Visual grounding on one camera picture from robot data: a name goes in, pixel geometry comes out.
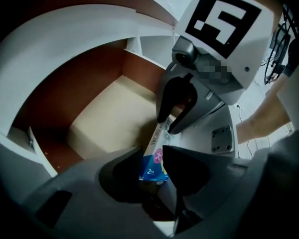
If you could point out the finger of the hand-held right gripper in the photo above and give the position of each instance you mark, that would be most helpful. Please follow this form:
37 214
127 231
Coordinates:
165 96

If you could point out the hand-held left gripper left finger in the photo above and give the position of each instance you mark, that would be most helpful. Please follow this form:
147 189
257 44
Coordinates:
84 195

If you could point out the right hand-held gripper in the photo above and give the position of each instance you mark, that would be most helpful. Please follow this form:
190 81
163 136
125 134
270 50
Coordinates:
239 46

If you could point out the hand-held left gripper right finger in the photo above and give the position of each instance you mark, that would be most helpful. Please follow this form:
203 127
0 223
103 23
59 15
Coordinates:
214 183

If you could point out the white wooden drawer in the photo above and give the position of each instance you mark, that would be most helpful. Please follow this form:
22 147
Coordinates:
114 108

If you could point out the white and blue carton box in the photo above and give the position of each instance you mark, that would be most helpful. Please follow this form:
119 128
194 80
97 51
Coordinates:
157 153

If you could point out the person's black clothing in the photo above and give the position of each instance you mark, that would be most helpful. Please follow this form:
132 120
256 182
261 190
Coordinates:
294 58

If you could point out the white desk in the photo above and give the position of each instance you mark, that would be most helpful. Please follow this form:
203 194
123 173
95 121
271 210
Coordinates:
52 46

